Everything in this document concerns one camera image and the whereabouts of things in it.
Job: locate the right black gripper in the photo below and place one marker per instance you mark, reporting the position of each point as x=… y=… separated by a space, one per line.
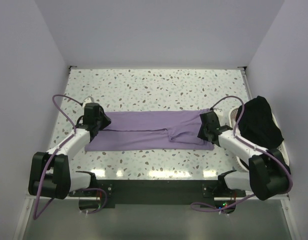
x=201 y=135

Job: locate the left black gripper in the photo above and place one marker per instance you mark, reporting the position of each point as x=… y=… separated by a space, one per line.
x=107 y=121

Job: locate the purple t shirt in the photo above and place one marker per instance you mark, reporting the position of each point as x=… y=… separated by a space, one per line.
x=150 y=130

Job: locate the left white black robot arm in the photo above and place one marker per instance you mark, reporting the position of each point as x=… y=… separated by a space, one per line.
x=50 y=173

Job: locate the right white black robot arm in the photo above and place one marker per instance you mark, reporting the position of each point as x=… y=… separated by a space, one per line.
x=268 y=174

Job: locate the white laundry basket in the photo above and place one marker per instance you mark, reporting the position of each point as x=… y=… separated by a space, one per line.
x=239 y=165

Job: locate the black t shirt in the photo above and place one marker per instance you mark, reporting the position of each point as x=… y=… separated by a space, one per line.
x=257 y=124

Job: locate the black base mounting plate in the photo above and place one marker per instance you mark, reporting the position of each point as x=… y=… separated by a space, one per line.
x=166 y=192

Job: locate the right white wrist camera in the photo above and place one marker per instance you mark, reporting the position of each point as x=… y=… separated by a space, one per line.
x=219 y=113

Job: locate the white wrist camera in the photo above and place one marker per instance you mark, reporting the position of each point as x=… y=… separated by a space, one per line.
x=219 y=113
x=87 y=100

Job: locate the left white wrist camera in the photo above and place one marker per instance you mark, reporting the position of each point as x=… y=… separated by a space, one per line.
x=87 y=100

